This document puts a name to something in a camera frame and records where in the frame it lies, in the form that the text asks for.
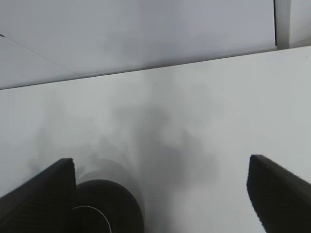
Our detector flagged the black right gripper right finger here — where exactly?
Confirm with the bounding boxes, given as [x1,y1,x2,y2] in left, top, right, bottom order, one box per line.
[246,155,311,233]

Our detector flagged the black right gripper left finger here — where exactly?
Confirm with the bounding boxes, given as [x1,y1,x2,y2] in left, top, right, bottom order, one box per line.
[0,158,76,233]

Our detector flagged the small black teacup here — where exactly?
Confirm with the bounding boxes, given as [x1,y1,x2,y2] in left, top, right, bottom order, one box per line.
[71,180,144,233]

